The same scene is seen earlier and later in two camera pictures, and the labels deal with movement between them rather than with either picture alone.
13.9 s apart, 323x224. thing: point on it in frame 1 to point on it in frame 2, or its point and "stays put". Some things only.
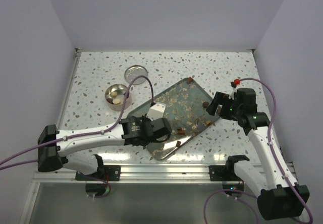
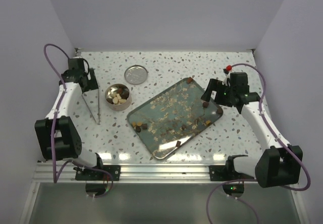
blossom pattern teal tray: [186, 103] stays put
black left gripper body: [148, 141] to [91, 83]
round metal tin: [115, 96] stays put
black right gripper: [222, 99] to [215, 85]
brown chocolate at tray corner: [189, 79] stays put
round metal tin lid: [132, 71] stays put
